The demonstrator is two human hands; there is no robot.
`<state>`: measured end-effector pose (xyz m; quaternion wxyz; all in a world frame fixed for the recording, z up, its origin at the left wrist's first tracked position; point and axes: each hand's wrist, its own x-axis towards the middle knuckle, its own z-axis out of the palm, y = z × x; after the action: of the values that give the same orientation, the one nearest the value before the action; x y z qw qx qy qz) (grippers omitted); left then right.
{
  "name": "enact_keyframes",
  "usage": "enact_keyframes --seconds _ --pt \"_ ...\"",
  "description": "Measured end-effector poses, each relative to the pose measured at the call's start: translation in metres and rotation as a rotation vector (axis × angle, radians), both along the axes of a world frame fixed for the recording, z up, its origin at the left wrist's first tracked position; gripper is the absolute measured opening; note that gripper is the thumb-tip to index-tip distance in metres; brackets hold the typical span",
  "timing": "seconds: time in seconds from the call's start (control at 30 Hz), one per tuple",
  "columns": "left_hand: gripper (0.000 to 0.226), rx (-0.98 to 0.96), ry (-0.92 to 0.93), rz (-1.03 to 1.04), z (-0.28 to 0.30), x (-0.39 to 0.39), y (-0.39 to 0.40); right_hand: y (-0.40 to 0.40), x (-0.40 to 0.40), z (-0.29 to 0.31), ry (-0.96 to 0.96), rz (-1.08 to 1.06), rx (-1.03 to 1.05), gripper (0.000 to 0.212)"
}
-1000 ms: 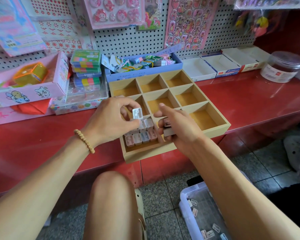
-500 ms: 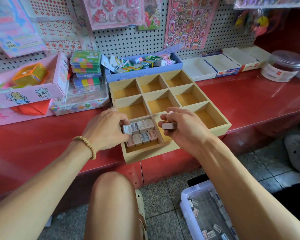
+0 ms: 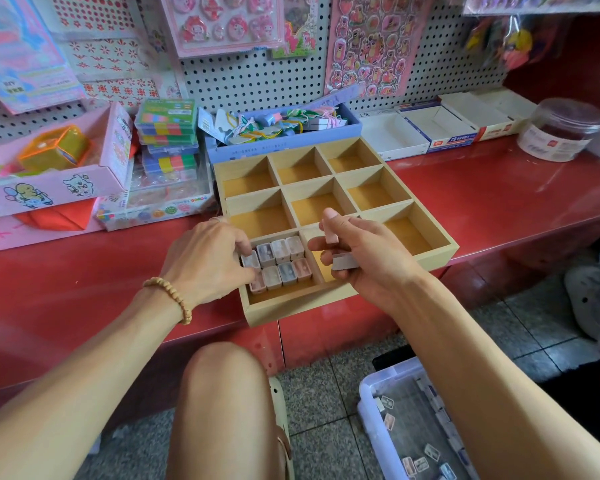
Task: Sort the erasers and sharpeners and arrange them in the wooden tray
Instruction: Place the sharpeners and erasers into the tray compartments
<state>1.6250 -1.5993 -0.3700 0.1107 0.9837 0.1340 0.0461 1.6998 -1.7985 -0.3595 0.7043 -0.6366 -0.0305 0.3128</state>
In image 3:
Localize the person's left hand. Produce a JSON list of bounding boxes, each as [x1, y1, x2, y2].
[[159, 215, 257, 312]]

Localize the person's right hand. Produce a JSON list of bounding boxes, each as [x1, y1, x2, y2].
[[309, 207, 427, 315]]

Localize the sharpeners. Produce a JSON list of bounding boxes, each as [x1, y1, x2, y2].
[[321, 229, 362, 274]]

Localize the wooden compartment tray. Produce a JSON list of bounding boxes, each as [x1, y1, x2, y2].
[[211, 135, 461, 329]]

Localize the clear plastic storage bin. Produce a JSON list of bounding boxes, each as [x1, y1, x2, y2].
[[357, 355, 483, 480]]

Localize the pile of boxed erasers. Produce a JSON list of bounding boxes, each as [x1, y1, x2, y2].
[[374, 393, 463, 480]]

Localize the person's left forearm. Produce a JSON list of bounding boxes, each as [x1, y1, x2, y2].
[[0, 289, 193, 480]]

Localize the person's right forearm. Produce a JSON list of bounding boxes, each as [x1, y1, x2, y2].
[[388, 275, 600, 480]]

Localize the white tray box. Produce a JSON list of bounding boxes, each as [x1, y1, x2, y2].
[[399, 103, 482, 155], [359, 111, 432, 164], [439, 87, 537, 140]]

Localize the person's left leg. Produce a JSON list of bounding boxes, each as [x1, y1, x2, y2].
[[167, 341, 285, 480]]

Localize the blue box of trinkets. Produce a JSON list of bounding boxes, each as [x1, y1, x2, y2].
[[204, 85, 364, 165]]

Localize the red display counter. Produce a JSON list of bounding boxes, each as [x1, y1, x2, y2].
[[0, 135, 600, 416]]

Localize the stack of colourful packs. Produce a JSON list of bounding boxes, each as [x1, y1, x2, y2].
[[134, 99, 202, 182]]

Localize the pink tray of trinkets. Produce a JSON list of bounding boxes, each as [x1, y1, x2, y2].
[[0, 101, 134, 252]]

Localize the white pegboard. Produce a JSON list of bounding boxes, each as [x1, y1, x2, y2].
[[0, 0, 511, 141]]

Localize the red patterned sticker sheet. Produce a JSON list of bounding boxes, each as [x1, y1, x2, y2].
[[50, 0, 183, 107]]

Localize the pink sticker pack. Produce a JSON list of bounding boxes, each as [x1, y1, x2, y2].
[[324, 0, 437, 102], [159, 0, 287, 60]]

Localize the round clear plastic jar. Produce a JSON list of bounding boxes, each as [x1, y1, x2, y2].
[[516, 97, 600, 163]]

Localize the pastel cartoon sticker pack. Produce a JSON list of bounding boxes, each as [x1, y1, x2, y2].
[[0, 0, 87, 117]]

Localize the beaded wooden bracelet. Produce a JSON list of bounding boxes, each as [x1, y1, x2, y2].
[[141, 275, 194, 327]]

